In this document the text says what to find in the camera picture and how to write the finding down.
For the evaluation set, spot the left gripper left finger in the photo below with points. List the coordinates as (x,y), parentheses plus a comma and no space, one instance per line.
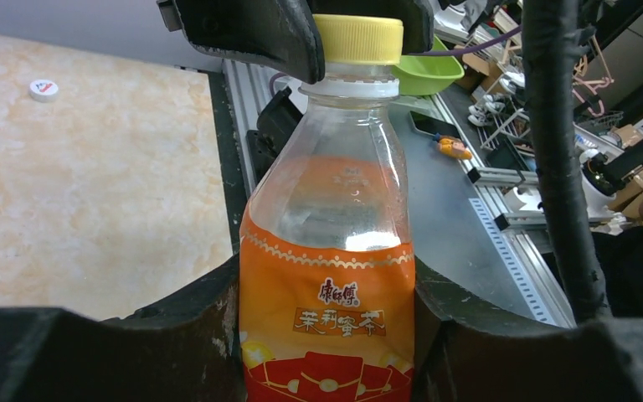
(184,347)

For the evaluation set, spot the small orange figurine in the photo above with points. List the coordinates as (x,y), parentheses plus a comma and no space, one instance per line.
(454,148)

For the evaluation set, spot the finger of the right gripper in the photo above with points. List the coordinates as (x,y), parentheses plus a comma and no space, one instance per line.
(279,34)
(416,16)

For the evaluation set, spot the black smartphone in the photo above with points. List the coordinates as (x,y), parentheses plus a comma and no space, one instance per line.
(433,127)

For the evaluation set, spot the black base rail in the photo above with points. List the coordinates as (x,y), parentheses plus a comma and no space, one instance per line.
(232,172)

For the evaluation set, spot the green plastic bowl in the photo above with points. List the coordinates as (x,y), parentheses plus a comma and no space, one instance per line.
(427,75)

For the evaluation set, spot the grey toothed cable tray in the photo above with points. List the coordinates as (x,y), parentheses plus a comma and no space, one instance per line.
(513,265)

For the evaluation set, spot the white bottle cap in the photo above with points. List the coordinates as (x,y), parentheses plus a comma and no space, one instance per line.
(44,91)

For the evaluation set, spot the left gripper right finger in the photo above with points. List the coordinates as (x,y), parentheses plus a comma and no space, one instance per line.
(467,349)

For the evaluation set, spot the orange juice bottle yellow cap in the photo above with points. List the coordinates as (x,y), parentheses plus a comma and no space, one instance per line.
(327,275)

